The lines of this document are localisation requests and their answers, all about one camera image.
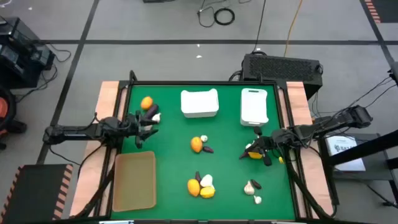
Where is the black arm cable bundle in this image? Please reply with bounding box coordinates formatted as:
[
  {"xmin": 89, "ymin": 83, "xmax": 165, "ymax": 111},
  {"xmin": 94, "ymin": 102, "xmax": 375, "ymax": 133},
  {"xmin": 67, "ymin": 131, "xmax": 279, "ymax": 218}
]
[
  {"xmin": 73, "ymin": 146, "xmax": 116, "ymax": 218},
  {"xmin": 284, "ymin": 149, "xmax": 338, "ymax": 220}
]

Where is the long black floor cable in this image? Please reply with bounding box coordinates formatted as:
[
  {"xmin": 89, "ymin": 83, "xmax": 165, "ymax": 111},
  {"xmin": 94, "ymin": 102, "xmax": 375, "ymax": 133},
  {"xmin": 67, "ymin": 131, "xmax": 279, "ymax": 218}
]
[{"xmin": 252, "ymin": 0, "xmax": 267, "ymax": 54}]

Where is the black metal side stand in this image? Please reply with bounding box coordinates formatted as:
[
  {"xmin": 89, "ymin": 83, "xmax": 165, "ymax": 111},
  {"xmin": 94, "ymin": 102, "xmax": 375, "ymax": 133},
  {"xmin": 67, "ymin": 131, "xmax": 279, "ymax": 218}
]
[{"xmin": 317, "ymin": 129, "xmax": 398, "ymax": 208}]

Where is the green table mat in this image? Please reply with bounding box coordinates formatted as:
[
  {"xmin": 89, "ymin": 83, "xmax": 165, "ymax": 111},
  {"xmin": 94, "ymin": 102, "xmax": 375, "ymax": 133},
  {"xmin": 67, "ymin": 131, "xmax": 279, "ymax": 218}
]
[{"xmin": 111, "ymin": 83, "xmax": 296, "ymax": 220}]

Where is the loose black cable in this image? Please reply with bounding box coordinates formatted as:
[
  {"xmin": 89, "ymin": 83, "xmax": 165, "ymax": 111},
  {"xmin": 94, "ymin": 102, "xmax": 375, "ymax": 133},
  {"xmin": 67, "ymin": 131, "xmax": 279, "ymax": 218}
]
[{"xmin": 197, "ymin": 0, "xmax": 233, "ymax": 28}]

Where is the coiled black cable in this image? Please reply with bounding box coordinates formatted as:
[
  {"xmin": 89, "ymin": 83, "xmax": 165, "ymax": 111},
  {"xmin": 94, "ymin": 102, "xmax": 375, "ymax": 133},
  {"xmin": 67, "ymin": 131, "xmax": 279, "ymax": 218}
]
[{"xmin": 213, "ymin": 7, "xmax": 236, "ymax": 26}]

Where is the narrow white plastic basket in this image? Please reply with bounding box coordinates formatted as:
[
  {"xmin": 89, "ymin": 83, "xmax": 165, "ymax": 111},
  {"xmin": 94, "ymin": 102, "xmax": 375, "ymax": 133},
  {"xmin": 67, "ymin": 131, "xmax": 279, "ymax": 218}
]
[{"xmin": 239, "ymin": 88, "xmax": 269, "ymax": 128}]

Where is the black metal table frame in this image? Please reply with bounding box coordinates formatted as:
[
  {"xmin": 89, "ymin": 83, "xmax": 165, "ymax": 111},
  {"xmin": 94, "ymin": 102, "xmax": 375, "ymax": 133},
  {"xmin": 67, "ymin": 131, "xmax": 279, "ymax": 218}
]
[{"xmin": 70, "ymin": 70, "xmax": 338, "ymax": 224}]

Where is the white printed paper sheet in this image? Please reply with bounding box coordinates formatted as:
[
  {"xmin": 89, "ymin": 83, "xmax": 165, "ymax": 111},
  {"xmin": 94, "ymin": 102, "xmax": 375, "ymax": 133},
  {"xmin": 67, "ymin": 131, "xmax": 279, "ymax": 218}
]
[{"xmin": 325, "ymin": 135, "xmax": 367, "ymax": 172}]

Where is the orange fruit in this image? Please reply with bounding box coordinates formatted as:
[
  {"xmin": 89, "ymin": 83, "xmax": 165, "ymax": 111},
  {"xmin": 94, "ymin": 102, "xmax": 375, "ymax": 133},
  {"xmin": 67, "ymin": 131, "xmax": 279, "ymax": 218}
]
[
  {"xmin": 187, "ymin": 179, "xmax": 201, "ymax": 198},
  {"xmin": 190, "ymin": 136, "xmax": 203, "ymax": 154},
  {"xmin": 140, "ymin": 96, "xmax": 154, "ymax": 111}
]

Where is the yellow floor cable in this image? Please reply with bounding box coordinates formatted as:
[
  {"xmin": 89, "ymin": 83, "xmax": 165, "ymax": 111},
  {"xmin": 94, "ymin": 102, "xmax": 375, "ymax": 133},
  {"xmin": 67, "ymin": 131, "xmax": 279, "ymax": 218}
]
[{"xmin": 283, "ymin": 0, "xmax": 304, "ymax": 58}]

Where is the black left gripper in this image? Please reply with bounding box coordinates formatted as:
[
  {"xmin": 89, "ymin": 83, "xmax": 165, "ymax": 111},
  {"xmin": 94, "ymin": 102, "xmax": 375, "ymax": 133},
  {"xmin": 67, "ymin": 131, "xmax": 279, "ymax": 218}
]
[{"xmin": 124, "ymin": 111, "xmax": 160, "ymax": 149}]

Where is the wide white plastic basket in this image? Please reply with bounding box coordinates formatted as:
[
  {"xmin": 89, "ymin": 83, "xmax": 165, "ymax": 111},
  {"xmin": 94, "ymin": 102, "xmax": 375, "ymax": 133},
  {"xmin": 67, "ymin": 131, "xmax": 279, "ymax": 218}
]
[{"xmin": 180, "ymin": 88, "xmax": 220, "ymax": 119}]

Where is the large white garlic bulb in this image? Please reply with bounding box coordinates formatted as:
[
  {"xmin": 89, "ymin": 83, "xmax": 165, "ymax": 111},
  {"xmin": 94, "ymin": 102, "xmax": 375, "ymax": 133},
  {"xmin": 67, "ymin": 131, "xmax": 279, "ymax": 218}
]
[{"xmin": 200, "ymin": 174, "xmax": 214, "ymax": 188}]

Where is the tan rectangular tray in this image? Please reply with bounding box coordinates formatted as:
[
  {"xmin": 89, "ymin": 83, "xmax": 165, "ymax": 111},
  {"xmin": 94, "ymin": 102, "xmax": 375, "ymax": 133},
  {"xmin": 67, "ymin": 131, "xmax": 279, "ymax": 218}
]
[{"xmin": 112, "ymin": 151, "xmax": 157, "ymax": 213}]

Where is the black computer case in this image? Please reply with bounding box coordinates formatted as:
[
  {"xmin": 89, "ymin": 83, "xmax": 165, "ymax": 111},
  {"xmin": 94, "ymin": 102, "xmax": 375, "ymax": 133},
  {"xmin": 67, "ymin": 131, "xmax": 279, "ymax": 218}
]
[{"xmin": 241, "ymin": 52, "xmax": 324, "ymax": 101}]

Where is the orange and black round device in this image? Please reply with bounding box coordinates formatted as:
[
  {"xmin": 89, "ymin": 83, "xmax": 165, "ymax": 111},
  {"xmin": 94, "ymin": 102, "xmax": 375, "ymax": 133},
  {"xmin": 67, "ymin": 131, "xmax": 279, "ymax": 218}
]
[{"xmin": 0, "ymin": 85, "xmax": 28, "ymax": 151}]

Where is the black orange-striped floor mat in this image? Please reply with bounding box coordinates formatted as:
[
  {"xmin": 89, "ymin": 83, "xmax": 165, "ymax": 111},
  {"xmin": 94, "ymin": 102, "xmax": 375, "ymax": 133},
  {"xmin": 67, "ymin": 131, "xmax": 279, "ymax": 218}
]
[
  {"xmin": 0, "ymin": 164, "xmax": 75, "ymax": 224},
  {"xmin": 363, "ymin": 0, "xmax": 398, "ymax": 24}
]

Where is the black electronics stack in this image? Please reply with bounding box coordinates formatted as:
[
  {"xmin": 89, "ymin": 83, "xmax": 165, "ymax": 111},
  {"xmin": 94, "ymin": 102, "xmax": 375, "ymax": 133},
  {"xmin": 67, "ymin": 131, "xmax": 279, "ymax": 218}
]
[{"xmin": 0, "ymin": 17, "xmax": 56, "ymax": 90}]

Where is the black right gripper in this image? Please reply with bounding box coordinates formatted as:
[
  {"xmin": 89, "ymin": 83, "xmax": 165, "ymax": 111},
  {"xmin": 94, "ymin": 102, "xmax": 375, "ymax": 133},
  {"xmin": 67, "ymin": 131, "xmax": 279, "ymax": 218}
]
[{"xmin": 244, "ymin": 126, "xmax": 280, "ymax": 167}]

